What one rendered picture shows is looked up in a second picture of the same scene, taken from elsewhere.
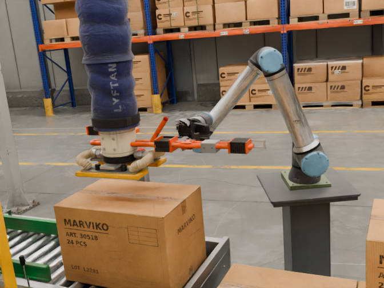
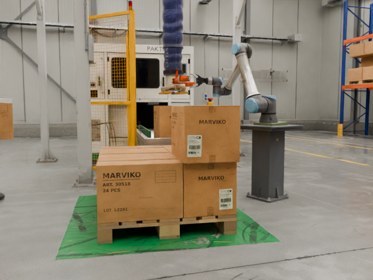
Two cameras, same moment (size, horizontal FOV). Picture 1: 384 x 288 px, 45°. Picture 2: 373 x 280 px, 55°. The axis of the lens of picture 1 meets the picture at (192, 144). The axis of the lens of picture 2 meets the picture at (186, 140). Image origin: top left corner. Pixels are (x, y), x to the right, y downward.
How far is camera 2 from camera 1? 321 cm
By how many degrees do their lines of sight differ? 53
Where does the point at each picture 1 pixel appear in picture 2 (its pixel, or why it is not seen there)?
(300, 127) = (246, 84)
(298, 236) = (254, 153)
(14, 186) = not seen: hidden behind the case
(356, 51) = not seen: outside the picture
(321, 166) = (251, 106)
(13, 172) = not seen: hidden behind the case
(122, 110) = (168, 66)
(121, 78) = (170, 53)
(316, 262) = (262, 172)
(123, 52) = (171, 43)
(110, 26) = (167, 33)
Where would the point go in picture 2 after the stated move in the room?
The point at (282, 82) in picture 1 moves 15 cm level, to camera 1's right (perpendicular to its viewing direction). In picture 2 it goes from (238, 59) to (250, 58)
